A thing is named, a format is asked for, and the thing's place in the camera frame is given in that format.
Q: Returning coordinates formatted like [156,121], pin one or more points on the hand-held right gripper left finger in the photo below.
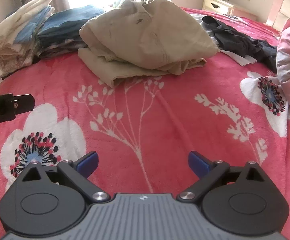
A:
[88,165]

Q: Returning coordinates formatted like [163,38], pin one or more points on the black garment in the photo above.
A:
[237,40]

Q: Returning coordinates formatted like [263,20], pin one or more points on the stack of dark folded clothes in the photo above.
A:
[67,22]
[60,47]

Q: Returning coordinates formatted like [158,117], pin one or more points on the pink floral blanket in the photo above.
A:
[172,120]

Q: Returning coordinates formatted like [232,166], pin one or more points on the beige pants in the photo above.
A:
[147,35]

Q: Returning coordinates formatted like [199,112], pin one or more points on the cream nightstand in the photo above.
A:
[217,5]

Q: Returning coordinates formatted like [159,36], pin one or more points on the light grey garment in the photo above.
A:
[240,58]

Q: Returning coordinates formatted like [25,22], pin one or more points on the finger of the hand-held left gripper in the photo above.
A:
[23,103]

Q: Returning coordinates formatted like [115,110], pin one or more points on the cream folded clothes pile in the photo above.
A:
[5,37]

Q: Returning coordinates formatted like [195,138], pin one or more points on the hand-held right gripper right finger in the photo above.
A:
[197,165]

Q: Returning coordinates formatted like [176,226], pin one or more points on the light blue folded garment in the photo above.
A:
[32,25]

